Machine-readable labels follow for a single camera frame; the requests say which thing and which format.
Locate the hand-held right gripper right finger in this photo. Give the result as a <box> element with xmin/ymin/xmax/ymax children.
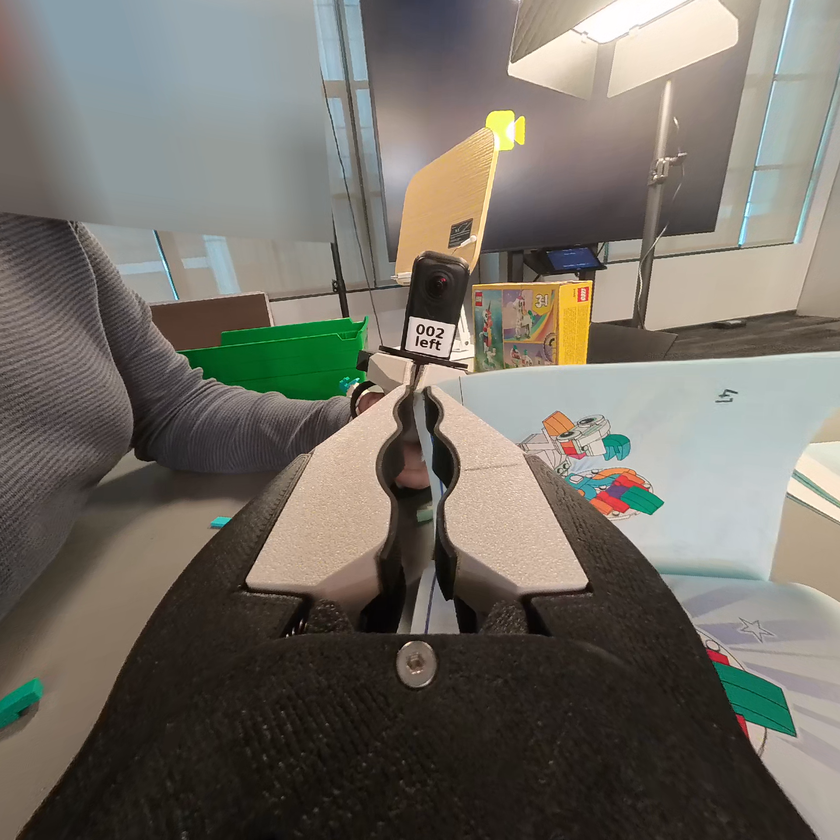
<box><xmin>423</xmin><ymin>386</ymin><xmax>589</xmax><ymax>599</ymax></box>

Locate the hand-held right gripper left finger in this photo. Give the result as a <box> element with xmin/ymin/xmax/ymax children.
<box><xmin>245</xmin><ymin>387</ymin><xmax>414</xmax><ymax>595</ymax></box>

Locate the lego instruction booklet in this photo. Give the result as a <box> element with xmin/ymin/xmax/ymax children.
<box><xmin>410</xmin><ymin>351</ymin><xmax>840</xmax><ymax>840</ymax></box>
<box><xmin>787</xmin><ymin>441</ymin><xmax>840</xmax><ymax>509</ymax></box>

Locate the person's left forearm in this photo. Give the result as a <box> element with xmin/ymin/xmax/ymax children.
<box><xmin>134</xmin><ymin>282</ymin><xmax>358</xmax><ymax>473</ymax></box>

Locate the yellow lego box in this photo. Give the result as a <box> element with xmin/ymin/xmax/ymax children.
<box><xmin>472</xmin><ymin>281</ymin><xmax>593</xmax><ymax>373</ymax></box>

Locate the closed lego instruction booklet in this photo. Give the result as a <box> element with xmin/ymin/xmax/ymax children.
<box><xmin>787</xmin><ymin>441</ymin><xmax>840</xmax><ymax>509</ymax></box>

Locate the person's left hand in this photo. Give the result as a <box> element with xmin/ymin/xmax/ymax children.
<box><xmin>357</xmin><ymin>390</ymin><xmax>431</xmax><ymax>491</ymax></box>

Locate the wooden board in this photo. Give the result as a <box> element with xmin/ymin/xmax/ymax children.
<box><xmin>395</xmin><ymin>126</ymin><xmax>500</xmax><ymax>283</ymax></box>

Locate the thin black light stand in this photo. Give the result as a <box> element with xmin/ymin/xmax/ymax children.
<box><xmin>328</xmin><ymin>223</ymin><xmax>352</xmax><ymax>319</ymax></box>

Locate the small tablet screen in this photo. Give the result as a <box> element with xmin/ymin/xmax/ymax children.
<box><xmin>530</xmin><ymin>245</ymin><xmax>608</xmax><ymax>273</ymax></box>

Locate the large dark screen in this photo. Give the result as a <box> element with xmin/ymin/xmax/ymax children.
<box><xmin>360</xmin><ymin>0</ymin><xmax>762</xmax><ymax>253</ymax></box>

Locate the brown cardboard box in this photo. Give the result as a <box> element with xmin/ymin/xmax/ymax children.
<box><xmin>150</xmin><ymin>292</ymin><xmax>275</xmax><ymax>352</ymax></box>

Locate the black light stand pole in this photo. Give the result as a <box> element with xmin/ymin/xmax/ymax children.
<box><xmin>632</xmin><ymin>79</ymin><xmax>689</xmax><ymax>329</ymax></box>

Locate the white softbox panel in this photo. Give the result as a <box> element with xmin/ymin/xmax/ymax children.
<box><xmin>507</xmin><ymin>0</ymin><xmax>740</xmax><ymax>101</ymax></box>

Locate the person's grey sweater torso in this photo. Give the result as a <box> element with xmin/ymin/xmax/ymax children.
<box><xmin>0</xmin><ymin>213</ymin><xmax>142</xmax><ymax>621</ymax></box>

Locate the yellow camera icon sticker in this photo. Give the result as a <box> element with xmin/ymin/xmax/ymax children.
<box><xmin>486</xmin><ymin>110</ymin><xmax>526</xmax><ymax>151</ymax></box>

